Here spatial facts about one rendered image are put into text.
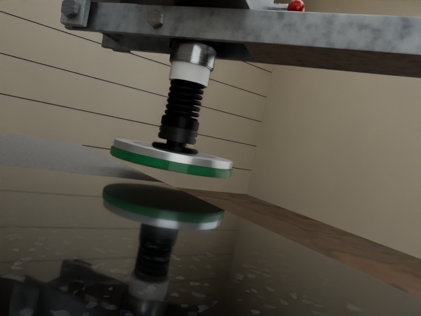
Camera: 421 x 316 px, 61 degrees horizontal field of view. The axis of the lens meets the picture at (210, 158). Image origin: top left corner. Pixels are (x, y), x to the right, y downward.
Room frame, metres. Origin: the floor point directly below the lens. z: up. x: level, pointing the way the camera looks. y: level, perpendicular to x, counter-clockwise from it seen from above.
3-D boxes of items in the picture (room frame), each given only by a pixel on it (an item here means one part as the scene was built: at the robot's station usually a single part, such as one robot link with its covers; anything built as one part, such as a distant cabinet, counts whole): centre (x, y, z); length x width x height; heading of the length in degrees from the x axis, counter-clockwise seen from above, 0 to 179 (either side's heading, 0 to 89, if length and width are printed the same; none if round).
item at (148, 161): (0.64, 0.07, 0.91); 0.22 x 0.22 x 0.04
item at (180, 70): (0.64, 0.07, 1.06); 0.07 x 0.07 x 0.04
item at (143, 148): (0.64, 0.07, 0.92); 0.21 x 0.21 x 0.01
